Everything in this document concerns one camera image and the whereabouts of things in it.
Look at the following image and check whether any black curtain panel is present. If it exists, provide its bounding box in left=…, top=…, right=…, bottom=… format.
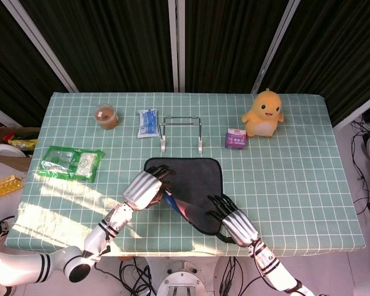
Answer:
left=0, top=0, right=69, bottom=125
left=20, top=0, right=175, bottom=93
left=184, top=0, right=292, bottom=93
left=261, top=0, right=370, bottom=126

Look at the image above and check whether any brown cardboard box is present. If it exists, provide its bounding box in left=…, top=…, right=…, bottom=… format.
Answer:
left=0, top=125, right=41, bottom=173

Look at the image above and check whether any metal wire rack stand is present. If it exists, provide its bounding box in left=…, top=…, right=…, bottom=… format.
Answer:
left=159, top=115, right=204, bottom=154

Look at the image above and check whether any black cable bundle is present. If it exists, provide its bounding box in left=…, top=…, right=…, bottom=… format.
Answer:
left=350, top=113, right=370, bottom=223
left=119, top=257, right=157, bottom=296
left=218, top=257, right=268, bottom=296

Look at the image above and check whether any clear jar of orange snacks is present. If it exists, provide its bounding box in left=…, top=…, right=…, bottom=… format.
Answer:
left=94, top=104, right=119, bottom=131

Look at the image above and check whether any green checked tablecloth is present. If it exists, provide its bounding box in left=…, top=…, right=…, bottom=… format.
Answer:
left=4, top=91, right=367, bottom=257

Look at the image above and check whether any white plate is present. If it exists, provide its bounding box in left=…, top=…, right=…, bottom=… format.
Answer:
left=0, top=143, right=28, bottom=158

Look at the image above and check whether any white frame rail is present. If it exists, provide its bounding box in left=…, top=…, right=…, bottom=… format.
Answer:
left=332, top=94, right=370, bottom=130
left=0, top=101, right=22, bottom=128

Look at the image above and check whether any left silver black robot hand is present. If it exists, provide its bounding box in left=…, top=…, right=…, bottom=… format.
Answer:
left=122, top=165, right=175, bottom=212

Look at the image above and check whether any yellow plastic tray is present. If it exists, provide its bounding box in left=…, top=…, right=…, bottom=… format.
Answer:
left=0, top=174, right=25, bottom=202

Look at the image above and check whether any yellow plush toy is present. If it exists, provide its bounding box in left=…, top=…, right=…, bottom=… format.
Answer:
left=241, top=88, right=285, bottom=138

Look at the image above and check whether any white frame post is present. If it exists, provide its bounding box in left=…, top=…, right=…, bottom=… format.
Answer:
left=8, top=0, right=78, bottom=93
left=168, top=0, right=186, bottom=93
left=252, top=0, right=298, bottom=94

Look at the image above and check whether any small purple box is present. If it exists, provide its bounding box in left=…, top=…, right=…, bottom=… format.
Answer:
left=224, top=128, right=248, bottom=150

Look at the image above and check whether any black and blue towel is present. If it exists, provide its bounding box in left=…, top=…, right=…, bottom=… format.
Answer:
left=143, top=157, right=232, bottom=243

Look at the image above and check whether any yellow snack bag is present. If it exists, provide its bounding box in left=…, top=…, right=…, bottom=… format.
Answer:
left=6, top=138, right=38, bottom=151

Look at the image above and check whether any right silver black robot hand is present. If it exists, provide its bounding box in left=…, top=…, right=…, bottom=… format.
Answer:
left=205, top=194, right=259, bottom=249

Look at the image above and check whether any green white plastic package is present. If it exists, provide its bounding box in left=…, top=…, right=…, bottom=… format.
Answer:
left=38, top=145, right=104, bottom=183

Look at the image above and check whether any white blue wipes packet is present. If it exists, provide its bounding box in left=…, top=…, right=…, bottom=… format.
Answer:
left=137, top=108, right=160, bottom=139

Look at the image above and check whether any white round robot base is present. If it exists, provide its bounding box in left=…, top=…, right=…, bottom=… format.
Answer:
left=157, top=269, right=211, bottom=296

